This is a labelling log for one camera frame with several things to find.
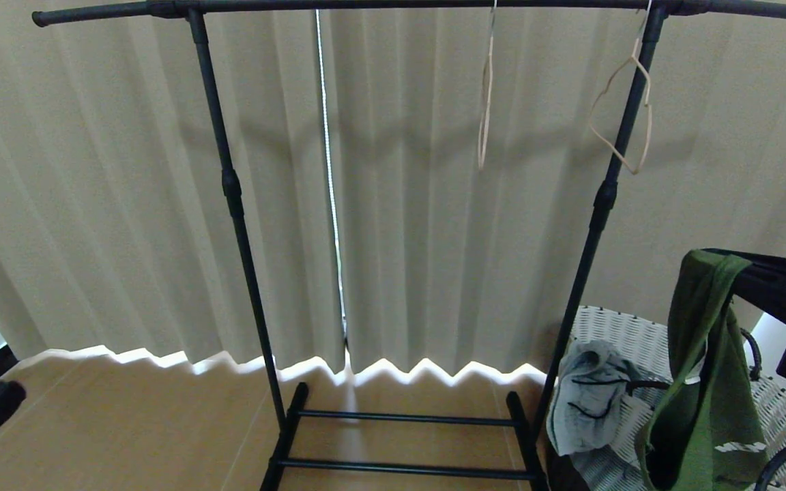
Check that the green long-sleeved shirt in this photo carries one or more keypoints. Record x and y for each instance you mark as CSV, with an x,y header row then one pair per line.
x,y
707,409

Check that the pale grey shorts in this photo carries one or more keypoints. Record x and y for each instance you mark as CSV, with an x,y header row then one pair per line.
x,y
591,395

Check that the pink clothes hanger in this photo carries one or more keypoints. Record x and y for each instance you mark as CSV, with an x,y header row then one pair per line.
x,y
649,119
482,129

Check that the white laundry basket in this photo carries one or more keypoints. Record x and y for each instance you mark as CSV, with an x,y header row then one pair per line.
x,y
611,334

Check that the black clothes rack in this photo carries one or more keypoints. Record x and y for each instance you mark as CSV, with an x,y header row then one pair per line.
x,y
230,184

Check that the beige curtain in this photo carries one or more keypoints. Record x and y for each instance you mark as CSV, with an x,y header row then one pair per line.
x,y
127,170

